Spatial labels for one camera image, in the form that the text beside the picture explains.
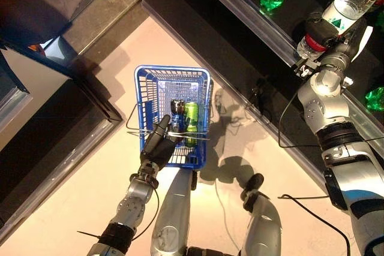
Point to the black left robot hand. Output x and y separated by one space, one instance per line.
159 148

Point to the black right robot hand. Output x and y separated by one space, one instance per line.
319 32

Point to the blue plastic shopping basket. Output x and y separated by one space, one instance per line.
144 100

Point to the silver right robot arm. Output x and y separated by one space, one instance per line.
324 88

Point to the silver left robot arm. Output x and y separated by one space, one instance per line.
135 205

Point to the black drinks shelf clear strip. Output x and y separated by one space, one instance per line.
309 4

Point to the green soda can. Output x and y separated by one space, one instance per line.
191 115

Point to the silver left robot leg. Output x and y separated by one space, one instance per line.
174 208

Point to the black display platform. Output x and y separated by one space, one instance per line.
60 124

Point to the black zip tie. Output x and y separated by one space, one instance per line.
88 234

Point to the small orange object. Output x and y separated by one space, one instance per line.
34 48

